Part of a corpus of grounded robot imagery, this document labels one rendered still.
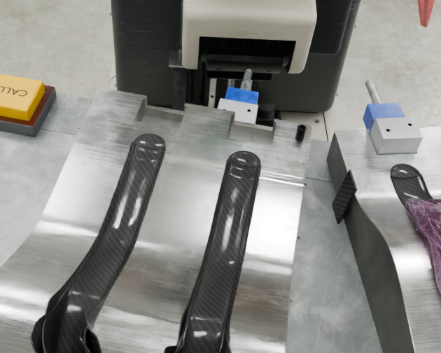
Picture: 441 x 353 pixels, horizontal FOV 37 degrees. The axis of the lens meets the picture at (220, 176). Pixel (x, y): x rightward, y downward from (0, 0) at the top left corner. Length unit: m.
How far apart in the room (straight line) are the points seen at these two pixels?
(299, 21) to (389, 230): 0.51
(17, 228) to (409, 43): 1.92
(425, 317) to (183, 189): 0.27
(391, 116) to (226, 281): 0.34
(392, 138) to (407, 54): 1.65
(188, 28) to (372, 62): 1.33
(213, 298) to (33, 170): 0.34
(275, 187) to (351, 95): 1.52
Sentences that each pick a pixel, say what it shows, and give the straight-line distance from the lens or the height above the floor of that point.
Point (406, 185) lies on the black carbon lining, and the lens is 0.81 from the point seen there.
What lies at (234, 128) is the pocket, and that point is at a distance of 0.80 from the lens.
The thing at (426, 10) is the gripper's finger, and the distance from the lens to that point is 0.79.
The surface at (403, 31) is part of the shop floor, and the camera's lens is 2.56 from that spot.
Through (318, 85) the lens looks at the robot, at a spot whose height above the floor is 0.40.
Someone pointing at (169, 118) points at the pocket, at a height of 0.87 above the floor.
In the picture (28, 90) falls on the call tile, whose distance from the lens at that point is 0.90.
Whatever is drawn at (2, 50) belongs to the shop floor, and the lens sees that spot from 2.35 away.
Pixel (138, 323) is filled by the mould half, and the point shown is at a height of 0.93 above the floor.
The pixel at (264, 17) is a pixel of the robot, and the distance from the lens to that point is 1.11.
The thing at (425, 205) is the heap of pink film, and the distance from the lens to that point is 0.75.
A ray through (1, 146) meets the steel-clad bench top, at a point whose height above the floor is 0.80.
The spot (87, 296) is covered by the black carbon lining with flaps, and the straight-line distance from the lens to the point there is 0.60.
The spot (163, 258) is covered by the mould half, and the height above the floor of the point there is 0.89.
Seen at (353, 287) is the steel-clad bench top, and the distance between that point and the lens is 0.76.
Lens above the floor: 1.43
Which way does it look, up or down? 49 degrees down
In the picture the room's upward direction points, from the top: 6 degrees clockwise
